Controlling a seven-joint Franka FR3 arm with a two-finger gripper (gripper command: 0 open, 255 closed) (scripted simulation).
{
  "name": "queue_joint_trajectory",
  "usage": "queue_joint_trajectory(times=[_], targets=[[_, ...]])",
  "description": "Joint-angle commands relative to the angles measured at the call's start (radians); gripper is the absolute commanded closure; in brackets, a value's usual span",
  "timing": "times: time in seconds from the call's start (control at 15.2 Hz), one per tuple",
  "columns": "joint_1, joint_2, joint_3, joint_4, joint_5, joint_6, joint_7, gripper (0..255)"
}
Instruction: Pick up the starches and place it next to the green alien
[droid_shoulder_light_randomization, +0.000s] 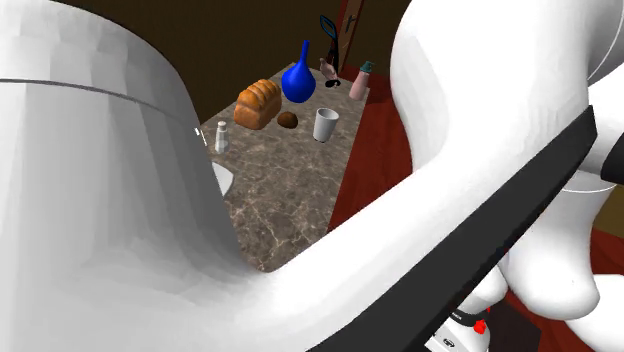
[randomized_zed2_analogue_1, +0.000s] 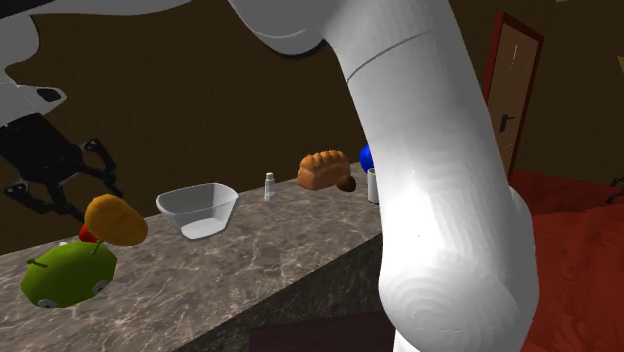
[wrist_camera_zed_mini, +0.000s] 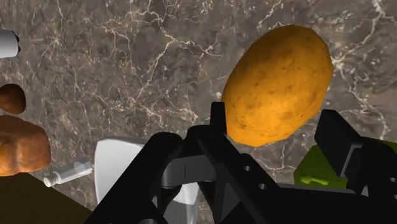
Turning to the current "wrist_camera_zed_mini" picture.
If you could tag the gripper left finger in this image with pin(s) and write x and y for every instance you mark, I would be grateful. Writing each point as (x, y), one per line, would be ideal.
(173, 198)

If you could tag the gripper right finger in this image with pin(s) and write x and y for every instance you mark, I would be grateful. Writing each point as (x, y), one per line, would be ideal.
(341, 139)

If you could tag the green block-shaped object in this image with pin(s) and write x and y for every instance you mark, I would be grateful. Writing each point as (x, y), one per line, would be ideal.
(313, 167)

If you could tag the yellow-brown potato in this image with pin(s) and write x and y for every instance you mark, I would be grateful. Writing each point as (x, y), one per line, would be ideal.
(276, 86)

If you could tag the small grey-white bottle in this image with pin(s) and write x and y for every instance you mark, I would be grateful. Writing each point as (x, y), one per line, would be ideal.
(69, 172)

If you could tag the brown bread loaf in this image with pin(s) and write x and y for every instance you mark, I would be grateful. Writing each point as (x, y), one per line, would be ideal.
(21, 149)

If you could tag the small dark brown rounded lump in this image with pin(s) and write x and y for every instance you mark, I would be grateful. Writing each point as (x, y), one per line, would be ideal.
(11, 99)

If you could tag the white cylinder with black end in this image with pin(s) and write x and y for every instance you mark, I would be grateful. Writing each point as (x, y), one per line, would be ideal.
(7, 43)

